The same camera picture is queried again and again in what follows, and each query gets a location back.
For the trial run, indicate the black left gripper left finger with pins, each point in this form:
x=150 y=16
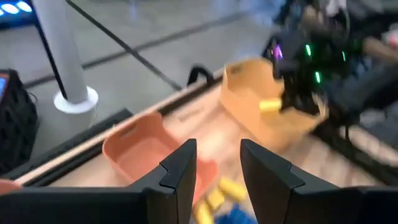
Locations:
x=161 y=186

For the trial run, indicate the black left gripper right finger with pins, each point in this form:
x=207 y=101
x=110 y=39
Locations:
x=273 y=186

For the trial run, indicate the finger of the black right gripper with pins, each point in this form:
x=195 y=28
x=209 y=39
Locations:
x=311 y=105
x=289 y=100

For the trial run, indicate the yellow rectangular toy block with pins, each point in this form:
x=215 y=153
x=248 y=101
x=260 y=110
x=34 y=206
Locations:
x=233 y=188
x=270 y=105

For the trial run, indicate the blue square toy block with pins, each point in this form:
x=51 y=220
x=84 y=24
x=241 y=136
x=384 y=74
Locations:
x=236 y=217

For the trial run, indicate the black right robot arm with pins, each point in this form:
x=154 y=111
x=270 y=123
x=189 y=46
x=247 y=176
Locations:
x=367 y=84

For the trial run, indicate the small orange plastic bin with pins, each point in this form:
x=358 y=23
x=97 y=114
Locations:
x=140 y=152

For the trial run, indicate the yellow plastic bin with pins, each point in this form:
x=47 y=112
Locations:
x=245 y=93

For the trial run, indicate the black plastic crate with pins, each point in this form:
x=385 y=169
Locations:
x=18 y=130

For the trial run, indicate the white tower fan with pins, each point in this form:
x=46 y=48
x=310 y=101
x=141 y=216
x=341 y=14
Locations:
x=62 y=56

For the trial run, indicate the blue glowing light panel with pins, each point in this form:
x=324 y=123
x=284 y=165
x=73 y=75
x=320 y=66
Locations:
x=15 y=9

